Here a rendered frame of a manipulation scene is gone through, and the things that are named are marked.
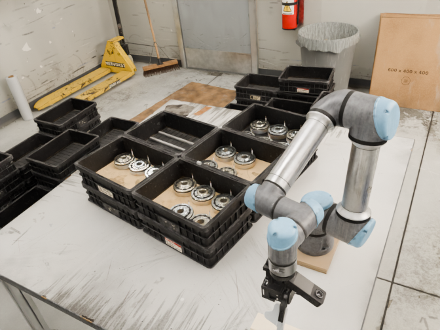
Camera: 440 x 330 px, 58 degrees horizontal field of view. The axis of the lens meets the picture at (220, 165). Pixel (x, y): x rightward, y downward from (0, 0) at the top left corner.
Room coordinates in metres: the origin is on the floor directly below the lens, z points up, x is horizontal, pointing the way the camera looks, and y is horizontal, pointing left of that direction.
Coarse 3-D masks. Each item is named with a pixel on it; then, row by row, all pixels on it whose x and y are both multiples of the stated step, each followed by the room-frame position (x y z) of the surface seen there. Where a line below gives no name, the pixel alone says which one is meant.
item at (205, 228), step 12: (204, 168) 1.40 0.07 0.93; (240, 180) 1.29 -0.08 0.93; (132, 192) 1.29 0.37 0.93; (240, 192) 1.21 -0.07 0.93; (156, 204) 1.20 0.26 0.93; (228, 204) 1.15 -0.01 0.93; (180, 216) 1.11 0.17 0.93; (216, 216) 1.09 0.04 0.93; (192, 228) 1.07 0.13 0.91; (204, 228) 1.04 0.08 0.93
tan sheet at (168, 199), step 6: (162, 192) 1.40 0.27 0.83; (168, 192) 1.39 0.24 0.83; (216, 192) 1.35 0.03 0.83; (156, 198) 1.36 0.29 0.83; (162, 198) 1.35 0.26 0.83; (168, 198) 1.35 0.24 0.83; (174, 198) 1.34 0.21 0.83; (180, 198) 1.34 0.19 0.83; (186, 198) 1.33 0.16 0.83; (162, 204) 1.31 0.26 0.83; (168, 204) 1.31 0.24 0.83; (174, 204) 1.31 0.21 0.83; (192, 204) 1.29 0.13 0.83; (210, 204) 1.28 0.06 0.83; (198, 210) 1.25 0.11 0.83; (204, 210) 1.24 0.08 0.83; (210, 210) 1.24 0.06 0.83
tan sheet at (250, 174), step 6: (210, 156) 1.63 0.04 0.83; (222, 162) 1.57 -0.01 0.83; (228, 162) 1.57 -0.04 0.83; (258, 162) 1.54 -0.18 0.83; (264, 162) 1.53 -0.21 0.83; (234, 168) 1.51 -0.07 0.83; (252, 168) 1.50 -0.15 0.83; (258, 168) 1.49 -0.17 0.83; (264, 168) 1.49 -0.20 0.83; (240, 174) 1.46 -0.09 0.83; (246, 174) 1.46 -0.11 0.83; (252, 174) 1.45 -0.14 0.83; (258, 174) 1.45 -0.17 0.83; (252, 180) 1.41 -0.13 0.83
